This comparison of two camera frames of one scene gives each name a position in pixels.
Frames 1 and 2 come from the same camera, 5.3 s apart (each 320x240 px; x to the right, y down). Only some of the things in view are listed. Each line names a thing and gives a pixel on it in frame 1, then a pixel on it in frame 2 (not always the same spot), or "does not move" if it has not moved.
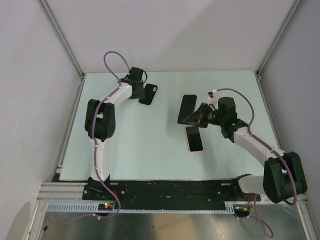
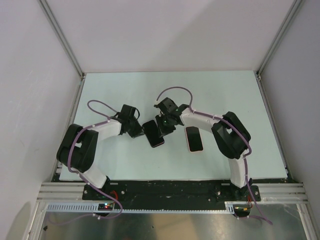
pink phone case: [194, 139] does not move
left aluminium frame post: [58, 34] does not move
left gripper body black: [140, 93] -> [135, 129]
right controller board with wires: [241, 210] does not move
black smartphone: [187, 107] -> [152, 132]
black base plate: [146, 195] does not move
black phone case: [150, 90] -> [153, 133]
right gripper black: [198, 118] -> [163, 130]
